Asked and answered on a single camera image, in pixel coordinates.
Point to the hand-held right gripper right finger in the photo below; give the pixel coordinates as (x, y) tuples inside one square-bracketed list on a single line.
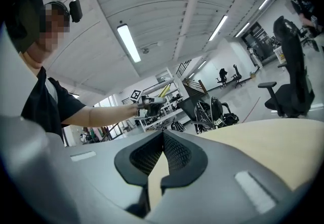
[(212, 192)]

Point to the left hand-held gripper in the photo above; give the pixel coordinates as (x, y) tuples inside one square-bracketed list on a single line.
[(149, 105)]

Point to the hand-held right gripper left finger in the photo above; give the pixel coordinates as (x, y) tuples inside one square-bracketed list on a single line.
[(83, 182)]

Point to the person's left forearm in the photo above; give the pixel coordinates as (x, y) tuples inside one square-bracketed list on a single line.
[(101, 116)]

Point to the white metal shelf rack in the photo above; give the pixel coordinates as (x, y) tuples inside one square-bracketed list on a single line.
[(172, 96)]

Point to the black mesh office chair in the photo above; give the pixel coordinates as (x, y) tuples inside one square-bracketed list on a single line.
[(188, 109)]

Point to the staircase with black railing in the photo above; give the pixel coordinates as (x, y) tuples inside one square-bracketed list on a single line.
[(192, 83)]

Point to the long ceiling light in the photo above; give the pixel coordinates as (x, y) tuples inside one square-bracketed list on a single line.
[(129, 43), (242, 30), (218, 28), (266, 0)]

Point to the black patterned office chair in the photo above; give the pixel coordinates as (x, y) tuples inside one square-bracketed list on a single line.
[(215, 114)]

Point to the light wooden table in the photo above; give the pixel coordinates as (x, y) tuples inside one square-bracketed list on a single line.
[(268, 147)]

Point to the small black office chair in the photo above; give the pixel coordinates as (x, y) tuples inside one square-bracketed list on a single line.
[(237, 74), (222, 76)]

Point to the person's black shirt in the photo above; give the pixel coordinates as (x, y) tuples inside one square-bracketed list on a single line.
[(48, 106)]

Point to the white storage bin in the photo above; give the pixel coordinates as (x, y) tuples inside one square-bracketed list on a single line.
[(279, 54)]

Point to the large black office chair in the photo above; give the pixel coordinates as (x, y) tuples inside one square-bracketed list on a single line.
[(291, 71)]

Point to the black head-worn camera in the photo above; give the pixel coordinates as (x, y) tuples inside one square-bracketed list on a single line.
[(76, 10)]

